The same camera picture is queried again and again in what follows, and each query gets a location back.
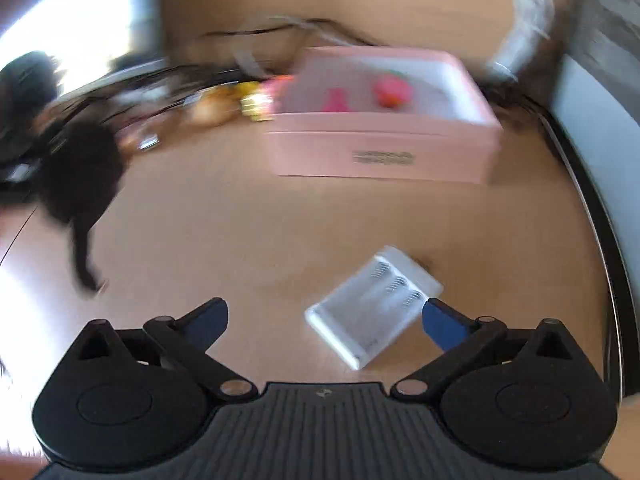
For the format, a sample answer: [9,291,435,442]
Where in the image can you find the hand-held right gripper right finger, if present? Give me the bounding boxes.
[390,298,573,403]

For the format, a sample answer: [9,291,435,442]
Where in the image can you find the white battery charger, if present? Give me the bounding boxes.
[304,245,445,372]

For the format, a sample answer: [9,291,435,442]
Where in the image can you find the white power adapter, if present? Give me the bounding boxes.
[486,0,557,80]

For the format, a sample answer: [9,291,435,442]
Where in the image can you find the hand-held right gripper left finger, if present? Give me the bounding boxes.
[75,297,256,403]

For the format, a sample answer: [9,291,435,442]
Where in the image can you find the pink cardboard box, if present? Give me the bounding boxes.
[264,46,503,185]

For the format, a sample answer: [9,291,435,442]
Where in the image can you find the black cables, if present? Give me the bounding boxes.
[200,12,386,73]

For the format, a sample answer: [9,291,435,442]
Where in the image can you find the grey panel with black edge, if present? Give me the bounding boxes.
[542,52,640,411]

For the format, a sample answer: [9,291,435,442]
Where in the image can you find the brown round toy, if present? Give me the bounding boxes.
[187,92,238,127]

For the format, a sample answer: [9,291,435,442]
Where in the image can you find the yellow toy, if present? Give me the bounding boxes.
[239,76,293,123]

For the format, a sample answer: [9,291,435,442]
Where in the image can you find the black cloth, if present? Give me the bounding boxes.
[37,122,128,293]

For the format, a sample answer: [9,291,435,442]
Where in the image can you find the pink plastic toy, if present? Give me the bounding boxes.
[321,86,353,113]

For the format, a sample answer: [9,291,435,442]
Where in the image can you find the red round toy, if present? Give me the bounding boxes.
[372,74,415,110]

